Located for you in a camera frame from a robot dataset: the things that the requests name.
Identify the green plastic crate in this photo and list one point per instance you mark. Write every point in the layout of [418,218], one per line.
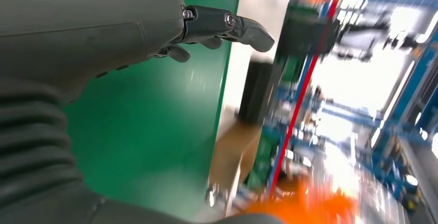
[265,161]

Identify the brown cardboard box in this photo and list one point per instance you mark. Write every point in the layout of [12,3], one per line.
[232,154]

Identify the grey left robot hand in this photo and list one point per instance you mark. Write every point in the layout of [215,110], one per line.
[85,27]

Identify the blue metal rack frame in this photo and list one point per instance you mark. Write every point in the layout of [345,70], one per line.
[403,113]

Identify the black zip carrying case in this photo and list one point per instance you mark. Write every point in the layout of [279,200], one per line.
[255,92]

